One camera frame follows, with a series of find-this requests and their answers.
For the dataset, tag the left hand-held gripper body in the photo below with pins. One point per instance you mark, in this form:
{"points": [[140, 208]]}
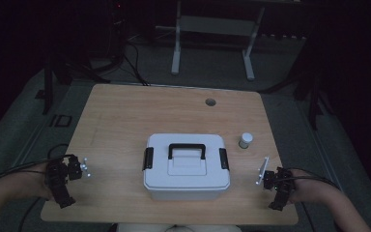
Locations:
{"points": [[74, 169]]}

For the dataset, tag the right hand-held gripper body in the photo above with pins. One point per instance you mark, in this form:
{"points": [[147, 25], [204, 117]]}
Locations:
{"points": [[281, 180]]}

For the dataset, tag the small white bottle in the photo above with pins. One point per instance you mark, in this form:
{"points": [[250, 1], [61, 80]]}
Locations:
{"points": [[246, 140]]}

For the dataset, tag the person's right hand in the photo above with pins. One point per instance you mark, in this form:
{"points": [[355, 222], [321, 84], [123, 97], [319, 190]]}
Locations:
{"points": [[304, 188]]}

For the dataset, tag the person's left hand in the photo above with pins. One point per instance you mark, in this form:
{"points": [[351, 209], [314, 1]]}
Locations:
{"points": [[37, 182]]}

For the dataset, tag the black tripod stand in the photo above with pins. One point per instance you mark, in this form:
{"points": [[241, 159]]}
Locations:
{"points": [[47, 90], [314, 106]]}

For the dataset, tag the white metal stand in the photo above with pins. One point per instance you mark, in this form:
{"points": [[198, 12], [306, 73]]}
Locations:
{"points": [[175, 48]]}

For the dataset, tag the small black frame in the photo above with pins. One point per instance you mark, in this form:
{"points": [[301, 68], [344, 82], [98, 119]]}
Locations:
{"points": [[53, 121]]}

